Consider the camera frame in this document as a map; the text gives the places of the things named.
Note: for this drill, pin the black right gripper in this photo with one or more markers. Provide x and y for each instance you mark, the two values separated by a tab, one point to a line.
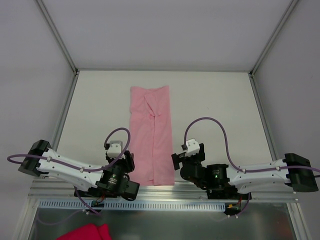
177	158

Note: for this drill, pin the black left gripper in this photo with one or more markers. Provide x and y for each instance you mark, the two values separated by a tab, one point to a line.
128	161

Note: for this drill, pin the pink t-shirt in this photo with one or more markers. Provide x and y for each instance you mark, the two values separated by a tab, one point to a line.
150	126

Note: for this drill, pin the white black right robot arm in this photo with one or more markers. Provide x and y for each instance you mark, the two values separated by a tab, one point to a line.
292	171

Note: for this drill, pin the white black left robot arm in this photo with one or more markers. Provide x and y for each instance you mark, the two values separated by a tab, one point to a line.
91	181

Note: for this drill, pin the red t-shirt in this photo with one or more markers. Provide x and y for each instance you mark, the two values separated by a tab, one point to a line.
88	232

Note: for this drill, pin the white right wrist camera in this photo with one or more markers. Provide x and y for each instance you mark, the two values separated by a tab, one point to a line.
192	147

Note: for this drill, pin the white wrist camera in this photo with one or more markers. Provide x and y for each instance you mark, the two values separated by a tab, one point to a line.
192	147
114	148

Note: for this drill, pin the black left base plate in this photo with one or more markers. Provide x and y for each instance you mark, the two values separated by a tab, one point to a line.
91	193

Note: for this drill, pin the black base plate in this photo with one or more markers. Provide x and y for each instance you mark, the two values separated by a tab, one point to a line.
226	194
91	193

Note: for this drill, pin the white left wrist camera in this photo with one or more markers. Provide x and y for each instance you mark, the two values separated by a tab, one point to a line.
114	148

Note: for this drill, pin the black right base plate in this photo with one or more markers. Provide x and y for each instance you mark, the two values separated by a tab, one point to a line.
226	194

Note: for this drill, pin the slotted white cable duct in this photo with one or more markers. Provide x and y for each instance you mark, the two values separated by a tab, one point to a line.
137	205

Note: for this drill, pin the aluminium mounting rail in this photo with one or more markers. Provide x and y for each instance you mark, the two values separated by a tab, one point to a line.
50	188

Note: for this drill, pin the left aluminium frame post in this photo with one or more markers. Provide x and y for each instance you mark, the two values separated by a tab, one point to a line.
56	34

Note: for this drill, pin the aluminium frame post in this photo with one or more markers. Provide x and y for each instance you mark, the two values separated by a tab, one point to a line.
274	35
56	34

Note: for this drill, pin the right aluminium frame post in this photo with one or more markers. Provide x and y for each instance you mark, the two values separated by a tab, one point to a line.
274	35

